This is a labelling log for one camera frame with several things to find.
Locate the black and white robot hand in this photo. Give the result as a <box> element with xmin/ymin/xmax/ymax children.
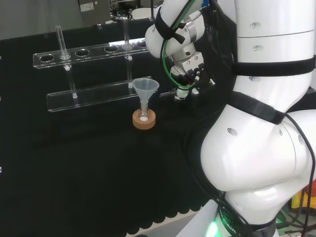
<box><xmin>170</xmin><ymin>52</ymin><xmax>216</xmax><ymax>102</ymax></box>

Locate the clear plastic funnel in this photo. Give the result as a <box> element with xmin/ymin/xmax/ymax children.
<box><xmin>131</xmin><ymin>78</ymin><xmax>160</xmax><ymax>112</ymax></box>

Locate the clear acrylic funnel stand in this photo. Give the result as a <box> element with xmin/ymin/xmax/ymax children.
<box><xmin>33</xmin><ymin>17</ymin><xmax>163</xmax><ymax>113</ymax></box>

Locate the round-bottom glass flask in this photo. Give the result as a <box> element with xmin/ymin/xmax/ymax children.
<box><xmin>137</xmin><ymin>100</ymin><xmax>152</xmax><ymax>123</ymax></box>

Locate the grey metal cabinet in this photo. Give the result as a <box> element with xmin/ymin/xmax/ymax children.
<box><xmin>78</xmin><ymin>0</ymin><xmax>111</xmax><ymax>26</ymax></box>

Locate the black bench cloth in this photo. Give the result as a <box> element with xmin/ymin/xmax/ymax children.
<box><xmin>0</xmin><ymin>18</ymin><xmax>235</xmax><ymax>237</ymax></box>

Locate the green cable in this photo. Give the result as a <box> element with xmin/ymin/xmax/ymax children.
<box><xmin>160</xmin><ymin>0</ymin><xmax>198</xmax><ymax>90</ymax></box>

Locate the cork ring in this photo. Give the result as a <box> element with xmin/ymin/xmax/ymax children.
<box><xmin>132</xmin><ymin>108</ymin><xmax>157</xmax><ymax>130</ymax></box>

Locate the black cable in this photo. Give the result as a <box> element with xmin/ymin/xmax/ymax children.
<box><xmin>285</xmin><ymin>113</ymin><xmax>316</xmax><ymax>235</ymax></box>

